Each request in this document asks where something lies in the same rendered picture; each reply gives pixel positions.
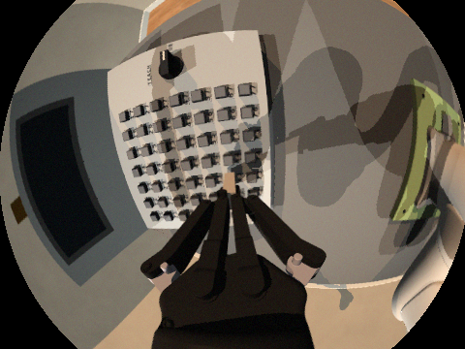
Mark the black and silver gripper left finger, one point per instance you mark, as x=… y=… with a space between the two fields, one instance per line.
x=169 y=263

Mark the grey machine cabinet with sloped keypad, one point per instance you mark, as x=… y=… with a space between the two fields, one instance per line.
x=68 y=159

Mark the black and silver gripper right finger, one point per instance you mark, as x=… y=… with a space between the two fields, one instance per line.
x=302 y=259

